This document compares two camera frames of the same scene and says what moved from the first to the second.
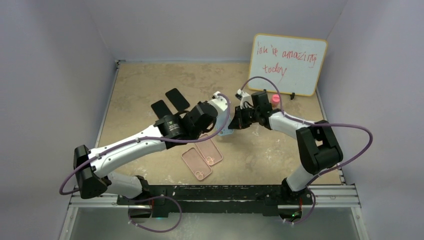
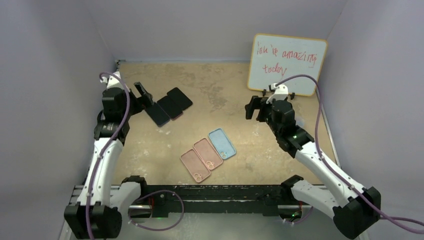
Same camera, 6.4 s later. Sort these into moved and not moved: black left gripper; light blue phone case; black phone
Moved: light blue phone case; black left gripper
Not moved: black phone
